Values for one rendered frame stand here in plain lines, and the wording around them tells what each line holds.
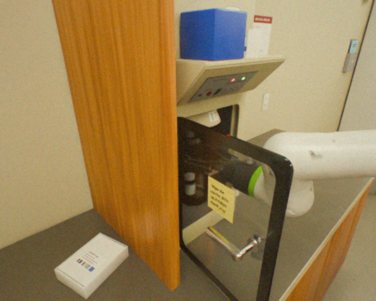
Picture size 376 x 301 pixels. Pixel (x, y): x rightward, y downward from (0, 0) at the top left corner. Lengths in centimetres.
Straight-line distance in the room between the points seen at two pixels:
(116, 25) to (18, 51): 40
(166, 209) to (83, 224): 49
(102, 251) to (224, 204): 44
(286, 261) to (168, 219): 43
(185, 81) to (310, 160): 29
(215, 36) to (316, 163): 31
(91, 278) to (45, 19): 74
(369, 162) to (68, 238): 87
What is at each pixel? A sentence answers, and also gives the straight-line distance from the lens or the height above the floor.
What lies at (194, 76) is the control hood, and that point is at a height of 148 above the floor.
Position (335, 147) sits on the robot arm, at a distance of 53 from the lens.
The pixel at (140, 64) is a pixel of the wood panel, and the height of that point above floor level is 151.
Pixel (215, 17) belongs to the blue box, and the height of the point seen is 159.
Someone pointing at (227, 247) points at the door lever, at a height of 121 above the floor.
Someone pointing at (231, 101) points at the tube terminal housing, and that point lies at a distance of 76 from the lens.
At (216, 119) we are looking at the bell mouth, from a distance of 75.
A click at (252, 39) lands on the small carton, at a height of 155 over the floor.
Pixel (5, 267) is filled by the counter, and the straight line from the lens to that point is 96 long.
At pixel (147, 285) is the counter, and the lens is 77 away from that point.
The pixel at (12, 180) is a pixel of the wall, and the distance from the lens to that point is 96.
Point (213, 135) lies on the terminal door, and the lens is 47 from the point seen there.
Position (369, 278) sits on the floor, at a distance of 236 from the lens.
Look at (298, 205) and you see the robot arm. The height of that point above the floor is 121.
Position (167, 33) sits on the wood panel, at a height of 156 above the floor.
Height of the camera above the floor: 154
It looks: 24 degrees down
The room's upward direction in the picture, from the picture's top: straight up
